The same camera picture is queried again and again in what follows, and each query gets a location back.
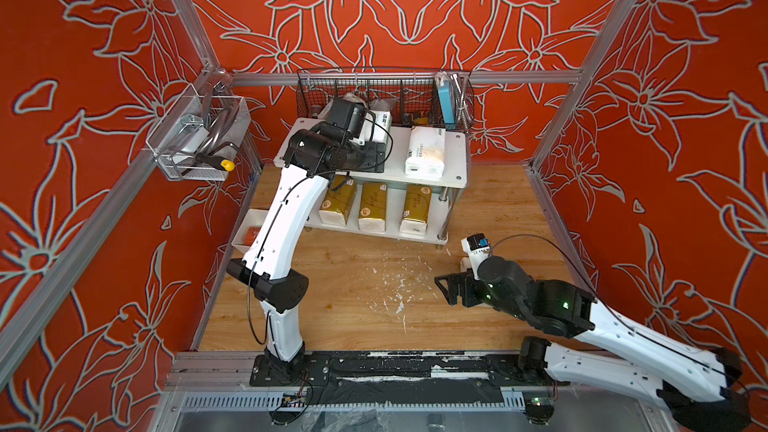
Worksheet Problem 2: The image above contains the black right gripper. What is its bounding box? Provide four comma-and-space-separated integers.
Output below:
432, 270, 528, 324

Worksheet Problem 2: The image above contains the gold tissue pack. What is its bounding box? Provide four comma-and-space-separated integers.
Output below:
399, 184, 432, 236
358, 182, 388, 233
318, 176, 357, 226

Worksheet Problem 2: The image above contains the white tissue pack front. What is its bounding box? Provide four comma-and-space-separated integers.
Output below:
404, 126, 446, 179

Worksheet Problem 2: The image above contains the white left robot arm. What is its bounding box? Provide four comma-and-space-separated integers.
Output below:
227, 98, 389, 383

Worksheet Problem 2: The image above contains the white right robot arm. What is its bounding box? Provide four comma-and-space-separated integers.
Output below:
434, 250, 752, 431

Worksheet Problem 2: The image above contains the white two-tier shelf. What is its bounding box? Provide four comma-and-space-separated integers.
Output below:
274, 118, 470, 246

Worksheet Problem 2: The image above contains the light blue box in basket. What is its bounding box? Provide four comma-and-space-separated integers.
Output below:
435, 72, 456, 130

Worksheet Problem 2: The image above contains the white square tray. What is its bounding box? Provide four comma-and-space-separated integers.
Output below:
231, 209, 267, 253

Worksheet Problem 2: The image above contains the red square block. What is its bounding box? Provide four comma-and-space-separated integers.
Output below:
243, 226, 260, 246

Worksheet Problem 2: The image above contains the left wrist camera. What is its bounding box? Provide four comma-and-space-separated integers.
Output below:
325, 98, 368, 140

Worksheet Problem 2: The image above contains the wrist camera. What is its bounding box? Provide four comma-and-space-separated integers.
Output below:
325, 98, 368, 140
461, 233, 492, 262

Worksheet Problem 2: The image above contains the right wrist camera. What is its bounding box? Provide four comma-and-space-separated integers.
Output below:
461, 233, 492, 262

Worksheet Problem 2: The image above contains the black wire basket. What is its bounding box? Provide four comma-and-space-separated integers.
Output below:
296, 68, 476, 133

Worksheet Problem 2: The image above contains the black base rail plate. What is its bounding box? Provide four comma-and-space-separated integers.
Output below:
249, 351, 557, 406

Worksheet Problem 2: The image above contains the yellow handled tool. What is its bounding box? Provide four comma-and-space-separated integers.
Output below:
195, 154, 235, 172

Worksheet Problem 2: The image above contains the clear plastic wall bin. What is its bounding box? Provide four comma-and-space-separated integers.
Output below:
146, 85, 251, 182

